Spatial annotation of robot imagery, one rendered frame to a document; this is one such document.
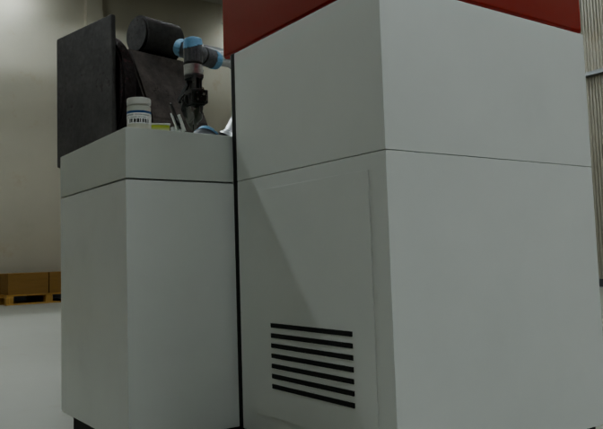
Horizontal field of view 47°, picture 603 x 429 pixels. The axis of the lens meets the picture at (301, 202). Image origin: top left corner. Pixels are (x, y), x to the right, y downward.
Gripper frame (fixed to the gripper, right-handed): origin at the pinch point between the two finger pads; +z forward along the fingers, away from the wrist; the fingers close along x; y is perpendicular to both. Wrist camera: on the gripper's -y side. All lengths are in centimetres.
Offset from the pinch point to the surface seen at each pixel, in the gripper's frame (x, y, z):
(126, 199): -50, 59, 35
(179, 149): -33, 59, 20
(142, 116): -44, 57, 10
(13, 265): 164, -1026, 48
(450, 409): 1, 129, 89
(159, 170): -40, 59, 26
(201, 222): -27, 59, 41
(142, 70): 118, -335, -120
